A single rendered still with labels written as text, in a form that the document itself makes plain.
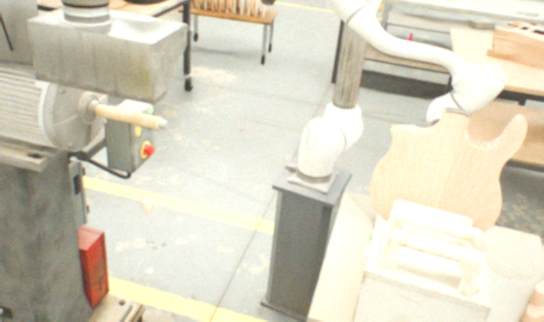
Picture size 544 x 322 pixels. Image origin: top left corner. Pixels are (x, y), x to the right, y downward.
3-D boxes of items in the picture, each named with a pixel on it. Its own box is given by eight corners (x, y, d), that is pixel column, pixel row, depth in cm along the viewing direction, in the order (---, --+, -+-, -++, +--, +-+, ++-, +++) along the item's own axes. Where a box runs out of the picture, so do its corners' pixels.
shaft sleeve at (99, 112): (93, 113, 137) (98, 102, 138) (99, 117, 140) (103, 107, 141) (155, 126, 133) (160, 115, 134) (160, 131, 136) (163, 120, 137)
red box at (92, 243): (36, 295, 201) (22, 220, 183) (57, 273, 212) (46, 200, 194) (93, 312, 196) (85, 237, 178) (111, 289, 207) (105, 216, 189)
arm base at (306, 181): (292, 161, 231) (294, 149, 228) (339, 174, 224) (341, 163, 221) (277, 179, 216) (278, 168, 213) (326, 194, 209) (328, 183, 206)
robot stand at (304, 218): (281, 268, 269) (295, 155, 235) (331, 287, 260) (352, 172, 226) (259, 304, 246) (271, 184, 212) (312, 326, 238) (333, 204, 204)
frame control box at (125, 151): (61, 181, 174) (52, 113, 162) (98, 152, 193) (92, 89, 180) (127, 197, 170) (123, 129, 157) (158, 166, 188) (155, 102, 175)
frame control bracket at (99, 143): (76, 160, 162) (75, 149, 160) (109, 133, 178) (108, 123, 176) (87, 162, 161) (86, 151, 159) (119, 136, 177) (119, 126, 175)
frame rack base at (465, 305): (351, 325, 122) (363, 272, 114) (360, 282, 135) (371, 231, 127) (470, 363, 117) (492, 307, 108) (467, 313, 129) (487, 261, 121)
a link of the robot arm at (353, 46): (311, 149, 227) (335, 132, 243) (343, 161, 220) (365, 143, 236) (334, -30, 190) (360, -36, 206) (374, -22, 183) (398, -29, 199)
